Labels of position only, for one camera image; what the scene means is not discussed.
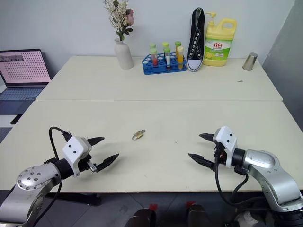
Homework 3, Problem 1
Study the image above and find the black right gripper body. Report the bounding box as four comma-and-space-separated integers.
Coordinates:
212, 135, 228, 166

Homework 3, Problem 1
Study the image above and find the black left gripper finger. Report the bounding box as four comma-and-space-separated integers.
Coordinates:
87, 136, 106, 147
95, 153, 120, 172

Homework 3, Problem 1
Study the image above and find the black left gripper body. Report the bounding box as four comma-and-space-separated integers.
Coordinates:
76, 139, 98, 176

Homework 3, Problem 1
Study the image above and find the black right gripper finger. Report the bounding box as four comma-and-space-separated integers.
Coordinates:
187, 153, 216, 172
199, 133, 215, 142

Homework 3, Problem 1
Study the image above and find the dark rounded shape red top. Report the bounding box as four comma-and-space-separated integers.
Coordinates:
185, 201, 213, 227
131, 203, 157, 227

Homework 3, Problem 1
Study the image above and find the flat black object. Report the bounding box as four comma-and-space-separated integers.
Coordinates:
10, 114, 23, 125

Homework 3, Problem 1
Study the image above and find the yellow-capped tube orange liquid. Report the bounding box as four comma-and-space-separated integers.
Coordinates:
176, 46, 185, 70

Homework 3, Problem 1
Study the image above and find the yellow detergent pump bottle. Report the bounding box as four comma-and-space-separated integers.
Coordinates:
203, 11, 238, 67

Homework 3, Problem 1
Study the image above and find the steel cup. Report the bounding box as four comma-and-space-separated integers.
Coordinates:
242, 52, 258, 71

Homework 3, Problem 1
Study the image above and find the green-capped tube white label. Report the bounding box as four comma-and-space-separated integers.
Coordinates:
163, 46, 172, 72

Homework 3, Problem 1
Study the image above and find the blue test tube rack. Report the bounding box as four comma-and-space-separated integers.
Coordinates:
142, 52, 188, 76

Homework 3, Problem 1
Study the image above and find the white ribbed ceramic vase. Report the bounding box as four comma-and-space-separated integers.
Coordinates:
114, 37, 135, 70

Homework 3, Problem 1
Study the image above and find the black canvas sneaker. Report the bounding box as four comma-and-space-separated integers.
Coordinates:
187, 7, 206, 72

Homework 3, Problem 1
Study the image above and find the green-capped tube red liquid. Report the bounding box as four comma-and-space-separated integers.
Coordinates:
150, 48, 159, 67

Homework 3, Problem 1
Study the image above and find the open laptop computer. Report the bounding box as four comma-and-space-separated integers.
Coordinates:
0, 49, 52, 123

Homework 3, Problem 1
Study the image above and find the dried flower bouquet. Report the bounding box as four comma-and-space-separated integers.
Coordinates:
103, 0, 135, 42

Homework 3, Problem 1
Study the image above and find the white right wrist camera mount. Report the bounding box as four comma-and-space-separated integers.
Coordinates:
213, 126, 238, 169

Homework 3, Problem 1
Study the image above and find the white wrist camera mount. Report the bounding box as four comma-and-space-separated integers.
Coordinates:
213, 126, 238, 169
62, 136, 93, 178

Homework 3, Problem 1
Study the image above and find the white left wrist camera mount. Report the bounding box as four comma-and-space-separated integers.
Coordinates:
62, 136, 93, 178

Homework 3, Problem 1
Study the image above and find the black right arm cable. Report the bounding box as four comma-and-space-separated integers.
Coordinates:
214, 146, 273, 209

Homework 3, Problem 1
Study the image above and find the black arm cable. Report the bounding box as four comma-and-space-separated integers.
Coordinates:
35, 126, 73, 225
214, 146, 273, 209

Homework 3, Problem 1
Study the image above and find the black table frame bar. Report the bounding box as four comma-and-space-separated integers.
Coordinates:
45, 192, 103, 207

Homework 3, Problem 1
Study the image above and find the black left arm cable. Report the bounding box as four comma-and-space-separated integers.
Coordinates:
35, 126, 73, 225

